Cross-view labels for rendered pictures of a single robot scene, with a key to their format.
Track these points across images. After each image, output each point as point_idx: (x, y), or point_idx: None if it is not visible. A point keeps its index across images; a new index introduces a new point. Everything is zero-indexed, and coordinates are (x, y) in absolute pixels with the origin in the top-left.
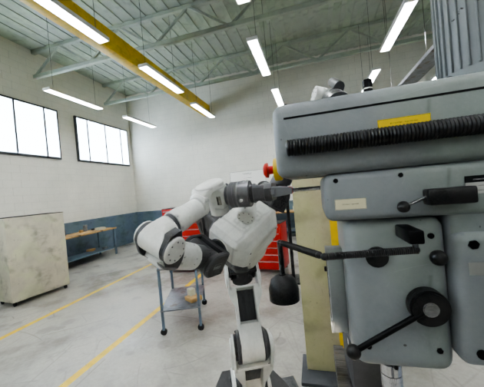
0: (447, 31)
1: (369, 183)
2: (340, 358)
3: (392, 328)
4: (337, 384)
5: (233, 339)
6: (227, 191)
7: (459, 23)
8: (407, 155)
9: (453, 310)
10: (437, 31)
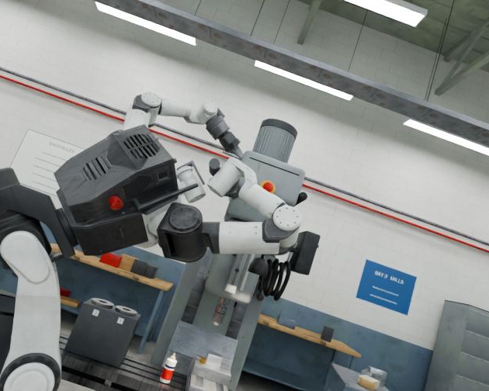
0: (277, 158)
1: None
2: (64, 352)
3: (262, 282)
4: (86, 373)
5: (46, 366)
6: (239, 180)
7: (280, 160)
8: None
9: None
10: (272, 152)
